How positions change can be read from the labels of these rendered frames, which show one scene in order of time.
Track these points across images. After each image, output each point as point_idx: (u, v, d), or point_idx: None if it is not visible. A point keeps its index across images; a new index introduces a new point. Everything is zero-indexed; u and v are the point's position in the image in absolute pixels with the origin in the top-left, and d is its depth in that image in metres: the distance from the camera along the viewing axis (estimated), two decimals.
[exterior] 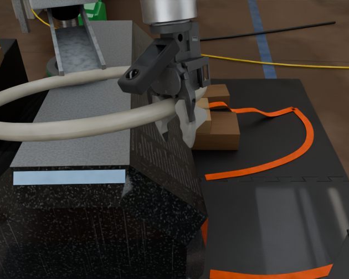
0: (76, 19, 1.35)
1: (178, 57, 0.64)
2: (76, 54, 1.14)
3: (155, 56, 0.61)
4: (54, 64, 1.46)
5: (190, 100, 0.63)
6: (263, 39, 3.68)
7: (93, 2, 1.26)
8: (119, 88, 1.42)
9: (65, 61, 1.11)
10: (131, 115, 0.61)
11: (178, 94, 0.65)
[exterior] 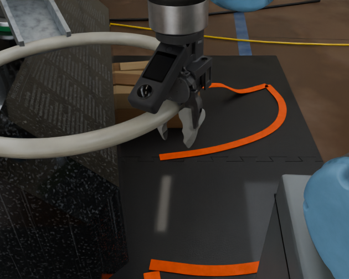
0: None
1: (185, 63, 0.61)
2: (27, 13, 1.00)
3: (167, 69, 0.57)
4: None
5: (198, 111, 0.62)
6: (242, 17, 3.41)
7: None
8: None
9: (18, 22, 0.97)
10: (140, 125, 0.58)
11: (183, 101, 0.64)
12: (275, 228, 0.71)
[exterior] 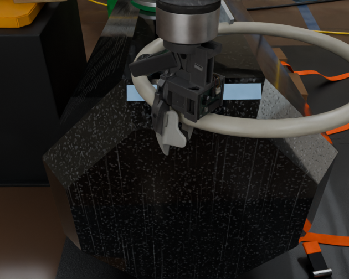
0: None
1: (178, 72, 0.59)
2: None
3: (154, 55, 0.61)
4: None
5: (152, 112, 0.61)
6: (307, 10, 3.49)
7: None
8: None
9: None
10: (341, 118, 0.61)
11: (169, 103, 0.63)
12: None
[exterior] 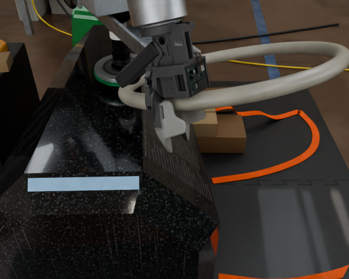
0: (128, 21, 1.35)
1: (161, 60, 0.62)
2: None
3: (136, 56, 0.65)
4: None
5: (145, 106, 0.63)
6: (268, 41, 3.68)
7: None
8: None
9: None
10: (327, 68, 0.64)
11: (160, 97, 0.65)
12: None
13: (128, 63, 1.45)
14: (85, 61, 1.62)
